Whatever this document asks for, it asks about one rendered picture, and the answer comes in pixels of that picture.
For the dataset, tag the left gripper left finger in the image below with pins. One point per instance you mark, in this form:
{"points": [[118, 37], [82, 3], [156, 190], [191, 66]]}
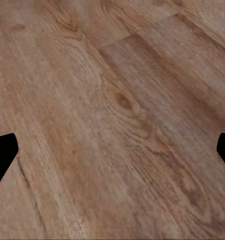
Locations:
{"points": [[8, 150]]}

